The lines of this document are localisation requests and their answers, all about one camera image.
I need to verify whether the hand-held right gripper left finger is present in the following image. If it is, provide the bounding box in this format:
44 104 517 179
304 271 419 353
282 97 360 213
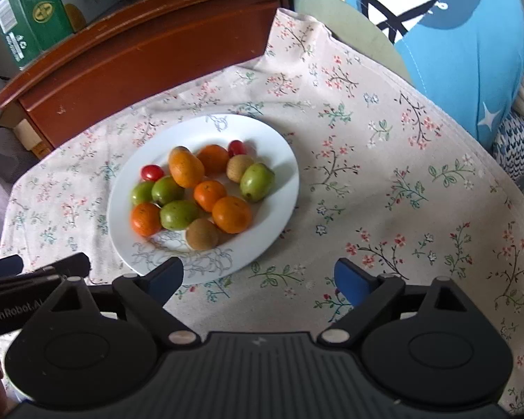
39 257 199 350

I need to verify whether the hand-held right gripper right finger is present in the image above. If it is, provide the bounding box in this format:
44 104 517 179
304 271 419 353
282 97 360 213
316 257 474 350

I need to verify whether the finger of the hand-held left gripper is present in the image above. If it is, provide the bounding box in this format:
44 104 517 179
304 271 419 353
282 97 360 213
0 253 90 345
0 257 24 286

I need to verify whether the brown kiwi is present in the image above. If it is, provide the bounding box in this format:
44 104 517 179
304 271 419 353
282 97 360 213
185 219 220 251
226 155 255 183

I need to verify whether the orange mandarin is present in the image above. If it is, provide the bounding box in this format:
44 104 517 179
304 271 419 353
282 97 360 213
196 144 230 174
168 146 205 188
130 203 163 237
194 180 228 212
212 196 253 234

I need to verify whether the small green jujube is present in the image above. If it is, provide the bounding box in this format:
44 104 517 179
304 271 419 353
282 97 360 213
131 181 154 206

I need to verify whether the white plate with rose print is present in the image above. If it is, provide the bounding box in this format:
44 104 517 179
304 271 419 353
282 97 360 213
107 113 300 285

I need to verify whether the floral tablecloth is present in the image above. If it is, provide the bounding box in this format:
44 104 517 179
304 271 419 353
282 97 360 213
0 8 524 413

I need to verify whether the brown cardboard box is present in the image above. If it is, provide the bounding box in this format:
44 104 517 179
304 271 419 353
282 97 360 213
0 116 53 160

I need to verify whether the blue white knitted blanket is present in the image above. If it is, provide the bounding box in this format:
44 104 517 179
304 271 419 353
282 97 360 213
491 111 524 188

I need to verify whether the brown wooden cabinet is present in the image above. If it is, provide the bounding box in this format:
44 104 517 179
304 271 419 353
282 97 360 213
0 0 304 149

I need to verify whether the blue printed cushion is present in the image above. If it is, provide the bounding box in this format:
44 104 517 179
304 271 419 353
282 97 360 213
303 0 524 149

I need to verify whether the green cardboard box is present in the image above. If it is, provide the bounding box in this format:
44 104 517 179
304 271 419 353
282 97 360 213
0 0 77 73

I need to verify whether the olive green cushion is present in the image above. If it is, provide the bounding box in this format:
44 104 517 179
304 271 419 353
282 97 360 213
292 0 415 88

